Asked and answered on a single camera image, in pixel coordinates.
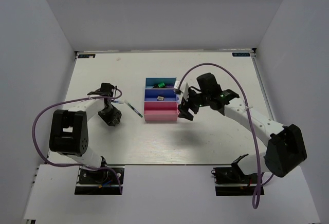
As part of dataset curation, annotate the left corner label sticker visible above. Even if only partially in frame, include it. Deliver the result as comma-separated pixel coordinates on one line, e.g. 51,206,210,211
78,54,96,59

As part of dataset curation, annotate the green gel pen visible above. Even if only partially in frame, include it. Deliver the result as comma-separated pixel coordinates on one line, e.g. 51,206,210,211
124,100,143,118

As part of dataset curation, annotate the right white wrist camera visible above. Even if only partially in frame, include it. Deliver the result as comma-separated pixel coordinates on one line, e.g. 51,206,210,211
174,80,189,101

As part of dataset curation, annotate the black highlighter green cap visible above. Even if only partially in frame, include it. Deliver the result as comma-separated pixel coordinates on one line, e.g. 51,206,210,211
153,82,166,88

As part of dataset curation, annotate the dark blue bin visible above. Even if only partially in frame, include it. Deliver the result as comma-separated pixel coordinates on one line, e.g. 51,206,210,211
144,88,177,102

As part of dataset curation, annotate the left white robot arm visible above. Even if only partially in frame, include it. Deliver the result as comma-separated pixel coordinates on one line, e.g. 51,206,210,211
49,83,122,182

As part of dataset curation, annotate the right corner label sticker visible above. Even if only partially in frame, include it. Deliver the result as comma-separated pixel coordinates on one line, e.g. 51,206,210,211
232,52,250,57

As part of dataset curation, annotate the pink bin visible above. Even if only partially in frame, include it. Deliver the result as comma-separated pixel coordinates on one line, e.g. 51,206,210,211
144,101,178,122

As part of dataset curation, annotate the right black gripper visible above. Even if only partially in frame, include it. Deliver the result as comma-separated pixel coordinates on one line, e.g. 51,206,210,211
178,88,210,121

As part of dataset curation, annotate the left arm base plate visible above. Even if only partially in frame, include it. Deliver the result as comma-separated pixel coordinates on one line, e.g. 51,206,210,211
75,167,125,196

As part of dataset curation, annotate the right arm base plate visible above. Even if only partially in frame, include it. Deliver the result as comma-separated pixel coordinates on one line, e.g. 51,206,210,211
211,154,258,197

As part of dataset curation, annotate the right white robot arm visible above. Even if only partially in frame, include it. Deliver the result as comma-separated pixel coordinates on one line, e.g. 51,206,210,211
115,73,307,182

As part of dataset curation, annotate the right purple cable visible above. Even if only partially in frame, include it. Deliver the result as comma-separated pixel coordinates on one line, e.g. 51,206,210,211
177,63,275,209

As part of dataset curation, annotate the light blue bin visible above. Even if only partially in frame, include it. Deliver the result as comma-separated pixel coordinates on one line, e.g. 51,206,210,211
145,78,176,89

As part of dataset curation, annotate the corner label sticker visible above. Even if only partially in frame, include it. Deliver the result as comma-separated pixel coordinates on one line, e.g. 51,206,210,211
232,52,250,57
78,54,96,59

